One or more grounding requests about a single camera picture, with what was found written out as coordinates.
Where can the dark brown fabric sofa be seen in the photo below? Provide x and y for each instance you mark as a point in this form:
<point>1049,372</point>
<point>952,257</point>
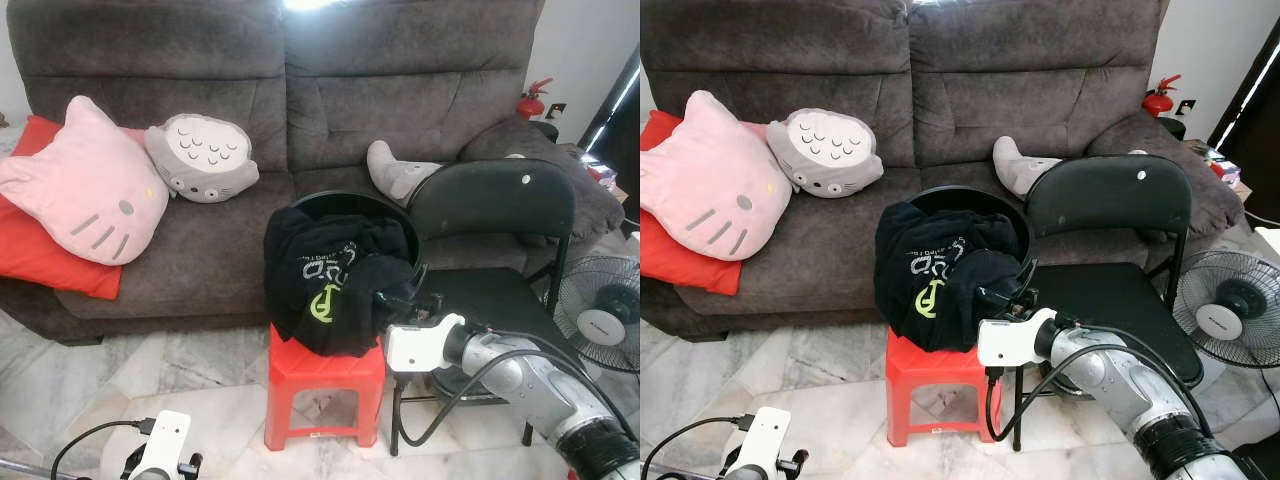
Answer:
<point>1020,85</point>
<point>400,90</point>

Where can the grey owl face cushion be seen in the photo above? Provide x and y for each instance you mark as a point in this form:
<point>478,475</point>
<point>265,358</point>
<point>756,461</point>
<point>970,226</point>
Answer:
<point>825,155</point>
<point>205,160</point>

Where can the red cushion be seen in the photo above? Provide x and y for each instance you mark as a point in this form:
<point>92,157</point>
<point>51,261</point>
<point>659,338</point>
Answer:
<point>50,265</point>
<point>680,265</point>

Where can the red fire extinguisher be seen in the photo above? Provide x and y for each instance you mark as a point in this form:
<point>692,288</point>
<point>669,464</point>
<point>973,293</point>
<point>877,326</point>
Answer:
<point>1157,100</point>
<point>530,103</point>

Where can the black folding chair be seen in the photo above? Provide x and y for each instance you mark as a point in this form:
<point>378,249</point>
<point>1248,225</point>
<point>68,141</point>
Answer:
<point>1110,195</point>
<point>490,200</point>

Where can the grey floor fan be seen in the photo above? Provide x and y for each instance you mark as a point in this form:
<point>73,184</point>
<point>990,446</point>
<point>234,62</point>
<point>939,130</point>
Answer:
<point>600,315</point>
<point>1235,310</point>

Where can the grey plush toy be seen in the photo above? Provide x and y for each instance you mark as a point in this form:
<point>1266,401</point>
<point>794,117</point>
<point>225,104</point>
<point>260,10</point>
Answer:
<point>1020,170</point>
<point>395,175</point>

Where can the pink cat face cushion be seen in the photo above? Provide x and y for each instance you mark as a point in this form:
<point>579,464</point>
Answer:
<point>80,190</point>
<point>710,185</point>

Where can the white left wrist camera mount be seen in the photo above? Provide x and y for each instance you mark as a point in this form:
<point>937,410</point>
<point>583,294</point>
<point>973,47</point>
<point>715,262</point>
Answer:
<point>758,440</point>
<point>165,445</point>

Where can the red plastic stool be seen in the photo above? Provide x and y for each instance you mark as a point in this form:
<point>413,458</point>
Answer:
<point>940,375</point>
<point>320,375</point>

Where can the black shirt green print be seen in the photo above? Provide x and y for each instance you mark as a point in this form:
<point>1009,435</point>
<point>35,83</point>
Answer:
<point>320,330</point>
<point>930,325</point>

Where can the black round basket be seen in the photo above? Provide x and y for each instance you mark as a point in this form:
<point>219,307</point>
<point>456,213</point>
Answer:
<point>970,195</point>
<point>350,200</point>

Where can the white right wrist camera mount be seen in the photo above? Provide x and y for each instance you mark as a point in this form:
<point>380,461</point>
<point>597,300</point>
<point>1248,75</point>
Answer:
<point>1015,340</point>
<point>420,345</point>

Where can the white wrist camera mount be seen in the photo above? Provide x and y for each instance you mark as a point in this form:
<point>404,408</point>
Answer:
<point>1015,340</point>
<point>165,445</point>
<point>420,345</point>
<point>758,440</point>

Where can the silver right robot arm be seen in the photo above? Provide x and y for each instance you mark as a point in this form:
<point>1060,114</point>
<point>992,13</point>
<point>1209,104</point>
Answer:
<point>530,380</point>
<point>1120,375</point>

